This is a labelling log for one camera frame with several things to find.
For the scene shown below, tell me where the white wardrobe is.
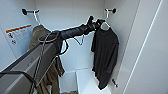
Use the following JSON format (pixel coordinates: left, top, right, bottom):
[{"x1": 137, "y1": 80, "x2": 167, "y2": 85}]
[{"x1": 0, "y1": 0, "x2": 141, "y2": 94}]

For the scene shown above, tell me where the white wardrobe door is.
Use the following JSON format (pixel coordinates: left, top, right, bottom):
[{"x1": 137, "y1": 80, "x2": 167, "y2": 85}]
[{"x1": 124, "y1": 0, "x2": 168, "y2": 94}]

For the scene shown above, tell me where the white hanger under olive jacket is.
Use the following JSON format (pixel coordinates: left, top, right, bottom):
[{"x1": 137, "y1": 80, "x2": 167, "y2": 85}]
[{"x1": 32, "y1": 12, "x2": 43, "y2": 28}]

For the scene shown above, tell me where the orange and white warning sticker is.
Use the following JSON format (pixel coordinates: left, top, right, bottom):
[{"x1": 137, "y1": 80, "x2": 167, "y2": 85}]
[{"x1": 5, "y1": 23, "x2": 33, "y2": 47}]

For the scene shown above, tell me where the black wardrobe hook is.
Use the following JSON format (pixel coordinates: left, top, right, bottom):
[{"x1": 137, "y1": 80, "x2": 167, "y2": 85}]
[
  {"x1": 104, "y1": 7, "x2": 118, "y2": 15},
  {"x1": 21, "y1": 8, "x2": 41, "y2": 16}
]

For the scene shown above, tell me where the black shirt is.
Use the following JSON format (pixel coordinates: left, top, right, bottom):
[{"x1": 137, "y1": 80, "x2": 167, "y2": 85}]
[{"x1": 90, "y1": 26, "x2": 120, "y2": 91}]

